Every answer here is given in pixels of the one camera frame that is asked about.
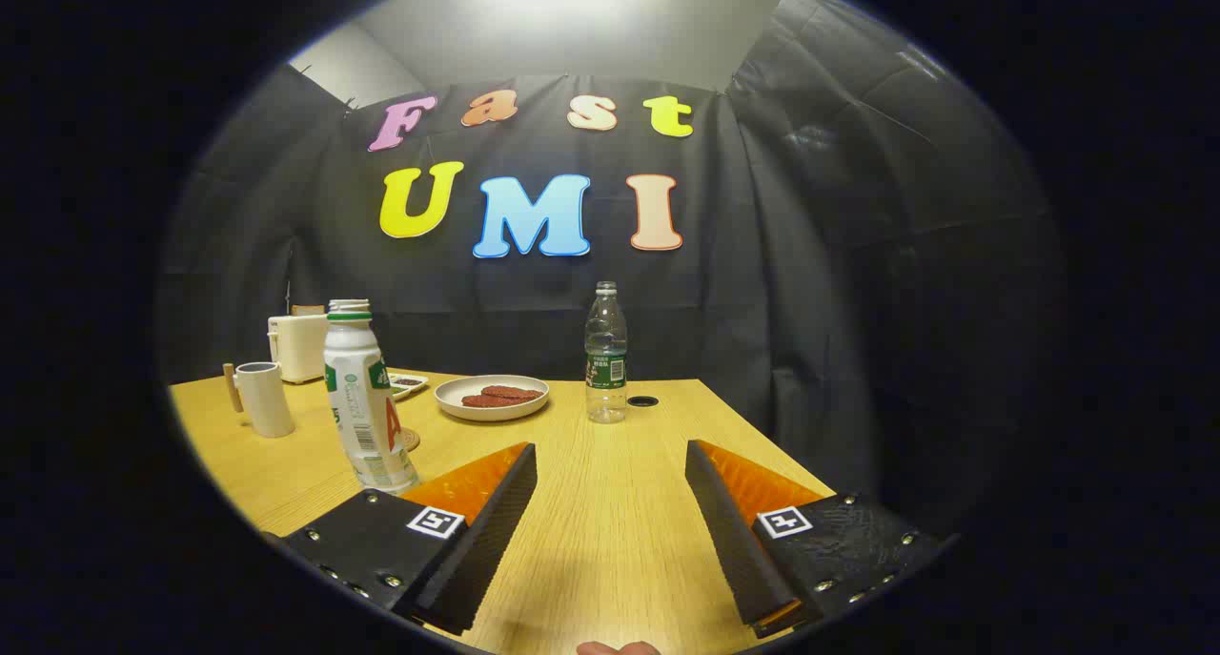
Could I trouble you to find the cream white toaster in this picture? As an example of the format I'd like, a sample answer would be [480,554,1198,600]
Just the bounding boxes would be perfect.
[267,310,333,385]

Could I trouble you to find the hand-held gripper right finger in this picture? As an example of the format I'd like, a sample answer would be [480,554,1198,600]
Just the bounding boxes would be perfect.
[684,440,959,639]

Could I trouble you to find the black backdrop cloth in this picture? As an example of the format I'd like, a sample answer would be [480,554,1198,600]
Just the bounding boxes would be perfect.
[157,0,1064,532]

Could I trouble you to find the wooden table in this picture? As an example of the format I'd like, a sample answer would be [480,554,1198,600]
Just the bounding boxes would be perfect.
[170,369,840,655]

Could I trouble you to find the white round plate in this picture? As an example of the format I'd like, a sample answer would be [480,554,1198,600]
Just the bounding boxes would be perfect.
[435,375,551,421]

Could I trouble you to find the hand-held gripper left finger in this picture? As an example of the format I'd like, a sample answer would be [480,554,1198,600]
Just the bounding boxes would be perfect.
[262,442,538,637]

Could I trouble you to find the white cup wooden handle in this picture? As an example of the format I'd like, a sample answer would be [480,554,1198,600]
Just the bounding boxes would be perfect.
[223,360,296,439]

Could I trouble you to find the clear plastic water bottle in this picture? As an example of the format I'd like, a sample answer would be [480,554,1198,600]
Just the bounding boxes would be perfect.
[584,281,629,424]

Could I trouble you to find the white juice bottle green label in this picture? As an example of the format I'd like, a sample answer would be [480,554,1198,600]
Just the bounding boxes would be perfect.
[322,299,420,496]

